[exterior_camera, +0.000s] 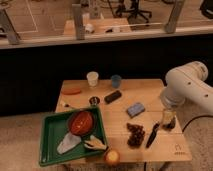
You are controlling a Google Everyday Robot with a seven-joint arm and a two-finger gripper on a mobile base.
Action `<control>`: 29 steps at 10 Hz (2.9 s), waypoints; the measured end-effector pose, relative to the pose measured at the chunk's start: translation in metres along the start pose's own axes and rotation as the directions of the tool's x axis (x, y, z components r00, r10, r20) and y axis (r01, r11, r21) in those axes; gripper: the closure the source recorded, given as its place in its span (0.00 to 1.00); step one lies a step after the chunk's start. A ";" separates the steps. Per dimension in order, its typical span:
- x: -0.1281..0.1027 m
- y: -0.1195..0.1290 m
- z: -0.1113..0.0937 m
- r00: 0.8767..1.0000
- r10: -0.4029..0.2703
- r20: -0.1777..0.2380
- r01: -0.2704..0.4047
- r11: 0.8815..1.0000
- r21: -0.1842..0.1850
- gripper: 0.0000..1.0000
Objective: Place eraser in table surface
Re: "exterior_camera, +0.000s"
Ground black eraser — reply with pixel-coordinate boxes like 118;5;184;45
104;90;122;104

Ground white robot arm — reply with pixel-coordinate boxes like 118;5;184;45
160;61;213;130

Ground blue sponge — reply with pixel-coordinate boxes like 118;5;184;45
126;102;145;118

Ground bunch of dark grapes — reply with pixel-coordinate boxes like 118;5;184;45
127;123;145;148

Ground orange fruit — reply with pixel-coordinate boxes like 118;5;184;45
104;149;120;165

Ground blue cup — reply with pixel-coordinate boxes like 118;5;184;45
111;74;122;88

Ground small dark metal cup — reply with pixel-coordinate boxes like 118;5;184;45
89;96;100;106

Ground yellow banana toy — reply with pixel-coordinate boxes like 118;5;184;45
84;135;107;150

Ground red bowl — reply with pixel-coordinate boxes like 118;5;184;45
67;111;95;136

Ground white paper cup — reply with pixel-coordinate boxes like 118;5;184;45
86;71;99;87

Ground white cloth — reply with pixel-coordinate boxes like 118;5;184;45
57;133;81;154

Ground small white spoon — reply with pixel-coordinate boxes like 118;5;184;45
61;102;77;110

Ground orange flat lid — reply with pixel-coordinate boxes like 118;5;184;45
61;88;82;95

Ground green plastic tray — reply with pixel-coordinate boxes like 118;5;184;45
39;107;107;167

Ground black office chair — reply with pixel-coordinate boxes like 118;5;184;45
115;0;152;22

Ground black handled knife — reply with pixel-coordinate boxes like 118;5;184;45
146;122;160;148

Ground black cable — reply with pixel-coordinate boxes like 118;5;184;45
181;114;213;133

